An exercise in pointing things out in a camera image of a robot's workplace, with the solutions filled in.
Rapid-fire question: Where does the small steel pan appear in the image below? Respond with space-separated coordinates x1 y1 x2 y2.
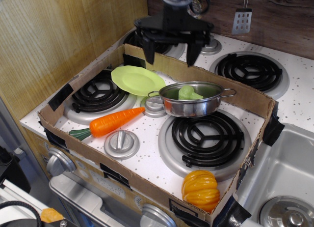
148 81 236 118

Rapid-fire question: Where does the rear right black burner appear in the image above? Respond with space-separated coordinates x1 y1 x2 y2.
209 51 289 99

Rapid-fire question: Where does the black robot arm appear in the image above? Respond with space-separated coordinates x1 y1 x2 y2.
134 0 214 66

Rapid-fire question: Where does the silver stove knob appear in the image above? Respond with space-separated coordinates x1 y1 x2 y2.
140 96 166 118
104 130 140 160
201 35 222 56

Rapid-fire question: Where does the grey toy sink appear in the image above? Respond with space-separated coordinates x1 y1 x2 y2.
236 124 314 227

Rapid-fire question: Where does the black burner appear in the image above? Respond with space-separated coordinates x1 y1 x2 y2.
209 51 289 99
158 110 252 182
118 28 185 59
64 69 137 125

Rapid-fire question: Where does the right silver oven knob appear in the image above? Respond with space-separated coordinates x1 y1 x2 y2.
140 203 177 227

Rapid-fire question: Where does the front left black burner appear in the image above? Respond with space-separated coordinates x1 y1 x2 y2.
64 69 137 125

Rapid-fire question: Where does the black device at left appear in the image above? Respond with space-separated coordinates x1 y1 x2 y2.
0 146 31 193

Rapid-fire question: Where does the black cable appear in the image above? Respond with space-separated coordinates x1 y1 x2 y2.
0 200 42 227

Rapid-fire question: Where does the hanging round metal strainer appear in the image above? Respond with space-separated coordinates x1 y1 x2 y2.
188 0 203 19

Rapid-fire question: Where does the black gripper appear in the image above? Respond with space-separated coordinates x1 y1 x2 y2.
134 5 214 67

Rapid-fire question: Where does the silver sink drain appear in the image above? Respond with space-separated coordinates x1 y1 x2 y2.
258 196 314 227

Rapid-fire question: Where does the rear left black burner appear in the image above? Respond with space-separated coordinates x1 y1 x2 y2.
118 28 185 59

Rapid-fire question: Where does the rear silver stove knob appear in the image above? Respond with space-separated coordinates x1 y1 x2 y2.
201 35 222 56

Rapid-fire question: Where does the left silver oven knob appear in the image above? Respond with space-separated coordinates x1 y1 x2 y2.
46 148 76 176

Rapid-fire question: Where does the silver oven knob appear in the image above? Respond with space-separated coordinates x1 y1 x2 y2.
140 203 177 227
46 148 76 176

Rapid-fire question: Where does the front silver stove knob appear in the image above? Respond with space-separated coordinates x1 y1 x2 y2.
104 130 140 160

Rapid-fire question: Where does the green toy broccoli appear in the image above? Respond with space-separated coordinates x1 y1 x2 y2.
178 85 204 100

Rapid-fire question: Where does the orange sponge piece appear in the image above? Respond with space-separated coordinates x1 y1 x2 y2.
40 208 64 223

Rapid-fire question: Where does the light green plastic plate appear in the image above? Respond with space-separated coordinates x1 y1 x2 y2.
111 65 166 96

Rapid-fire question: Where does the orange toy carrot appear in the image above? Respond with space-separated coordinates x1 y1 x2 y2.
69 107 145 141

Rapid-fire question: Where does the orange toy pumpkin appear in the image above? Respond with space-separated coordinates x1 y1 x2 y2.
181 170 220 213

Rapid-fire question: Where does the brown cardboard fence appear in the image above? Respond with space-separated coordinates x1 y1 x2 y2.
38 45 279 224

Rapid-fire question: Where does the hanging slotted metal spatula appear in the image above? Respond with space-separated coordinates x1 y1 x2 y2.
232 0 253 35

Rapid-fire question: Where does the silver oven door handle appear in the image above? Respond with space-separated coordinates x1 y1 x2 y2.
49 174 121 227

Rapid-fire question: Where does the middle silver stove knob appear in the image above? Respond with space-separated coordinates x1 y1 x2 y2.
140 96 166 118

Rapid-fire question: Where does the front right black burner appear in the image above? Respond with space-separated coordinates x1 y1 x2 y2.
158 110 252 182

